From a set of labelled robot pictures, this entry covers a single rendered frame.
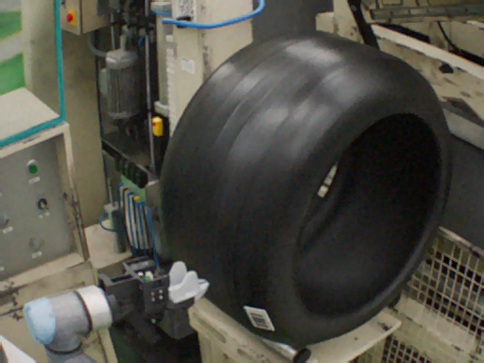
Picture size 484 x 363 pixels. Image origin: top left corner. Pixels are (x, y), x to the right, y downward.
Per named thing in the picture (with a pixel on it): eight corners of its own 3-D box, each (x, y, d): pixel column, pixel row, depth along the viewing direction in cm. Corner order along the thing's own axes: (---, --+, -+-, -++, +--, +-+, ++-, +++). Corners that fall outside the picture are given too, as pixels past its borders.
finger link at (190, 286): (219, 267, 115) (172, 282, 110) (217, 296, 118) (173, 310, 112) (208, 259, 117) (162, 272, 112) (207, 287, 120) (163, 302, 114)
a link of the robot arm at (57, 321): (26, 333, 102) (17, 293, 99) (76, 320, 109) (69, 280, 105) (43, 357, 97) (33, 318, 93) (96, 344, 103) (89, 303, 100)
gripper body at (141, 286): (175, 275, 109) (112, 292, 102) (176, 317, 112) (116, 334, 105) (149, 253, 114) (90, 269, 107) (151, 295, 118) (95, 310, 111)
